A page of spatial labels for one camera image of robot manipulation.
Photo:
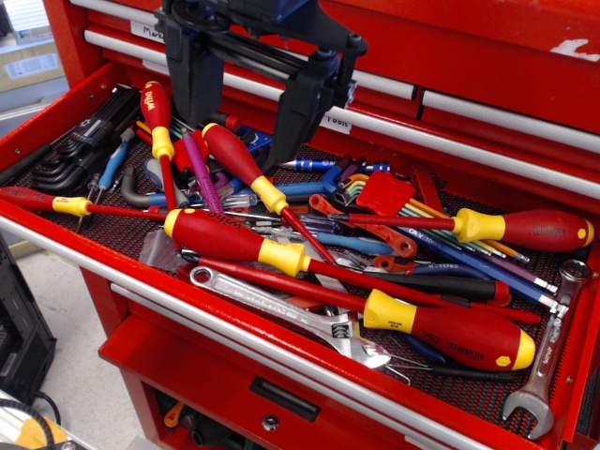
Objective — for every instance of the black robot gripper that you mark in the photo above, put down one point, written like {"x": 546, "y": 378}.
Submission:
{"x": 200, "y": 36}

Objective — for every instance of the large red yellow screwdriver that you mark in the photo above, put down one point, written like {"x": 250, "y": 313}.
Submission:
{"x": 217, "y": 236}

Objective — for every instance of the red yellow screwdriver centre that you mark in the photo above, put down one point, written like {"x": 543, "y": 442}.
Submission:
{"x": 235, "y": 158}

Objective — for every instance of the white drawer label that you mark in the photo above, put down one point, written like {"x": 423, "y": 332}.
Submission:
{"x": 336, "y": 121}

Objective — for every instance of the blue aluminium bit driver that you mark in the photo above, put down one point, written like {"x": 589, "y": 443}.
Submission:
{"x": 311, "y": 165}

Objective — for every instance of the red yellow screwdriver upright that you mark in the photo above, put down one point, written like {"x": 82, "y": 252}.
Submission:
{"x": 157, "y": 112}

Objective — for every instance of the purple hex driver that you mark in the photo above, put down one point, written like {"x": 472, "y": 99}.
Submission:
{"x": 198, "y": 166}

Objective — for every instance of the small blue precision screwdriver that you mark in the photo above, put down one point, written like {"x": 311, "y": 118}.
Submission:
{"x": 102, "y": 181}

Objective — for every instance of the large grey hex key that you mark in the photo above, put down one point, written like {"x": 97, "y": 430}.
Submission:
{"x": 129, "y": 191}

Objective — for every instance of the rainbow hex key set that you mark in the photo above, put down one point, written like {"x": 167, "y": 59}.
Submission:
{"x": 383, "y": 194}

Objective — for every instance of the black hex key set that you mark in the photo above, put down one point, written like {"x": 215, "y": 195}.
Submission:
{"x": 68, "y": 163}

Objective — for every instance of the red yellow screwdriver left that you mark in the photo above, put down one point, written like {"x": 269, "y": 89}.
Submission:
{"x": 32, "y": 200}

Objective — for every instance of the red flat wrench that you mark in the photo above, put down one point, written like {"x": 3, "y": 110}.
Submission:
{"x": 404, "y": 246}

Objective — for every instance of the red tool chest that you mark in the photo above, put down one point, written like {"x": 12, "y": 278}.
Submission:
{"x": 479, "y": 103}

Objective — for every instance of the silver adjustable wrench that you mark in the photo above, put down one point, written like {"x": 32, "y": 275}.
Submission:
{"x": 341, "y": 332}

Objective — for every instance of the long blue hex key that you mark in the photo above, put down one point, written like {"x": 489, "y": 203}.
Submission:
{"x": 518, "y": 285}

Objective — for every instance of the red yellow screwdriver front right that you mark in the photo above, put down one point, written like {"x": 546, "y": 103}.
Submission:
{"x": 472, "y": 336}

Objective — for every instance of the black thin pick tool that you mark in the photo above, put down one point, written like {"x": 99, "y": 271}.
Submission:
{"x": 398, "y": 362}

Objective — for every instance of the black box on floor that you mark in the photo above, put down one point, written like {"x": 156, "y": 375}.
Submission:
{"x": 27, "y": 344}

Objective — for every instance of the silver combination wrench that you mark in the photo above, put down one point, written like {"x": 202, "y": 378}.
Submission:
{"x": 533, "y": 396}

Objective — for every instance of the black handled screwdriver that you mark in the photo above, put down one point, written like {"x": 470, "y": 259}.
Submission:
{"x": 487, "y": 291}

